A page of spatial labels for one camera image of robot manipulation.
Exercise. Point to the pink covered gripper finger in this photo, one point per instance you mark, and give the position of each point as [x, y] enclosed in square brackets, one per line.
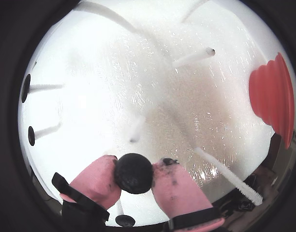
[179, 193]
[94, 183]

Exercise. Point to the dark blueberry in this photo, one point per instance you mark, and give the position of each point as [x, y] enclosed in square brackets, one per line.
[25, 88]
[31, 135]
[125, 220]
[133, 174]

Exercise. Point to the red collapsible silicone cup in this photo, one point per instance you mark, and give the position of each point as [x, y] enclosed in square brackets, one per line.
[271, 96]

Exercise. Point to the white peg drying rack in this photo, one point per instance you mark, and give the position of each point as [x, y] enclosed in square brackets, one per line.
[90, 96]

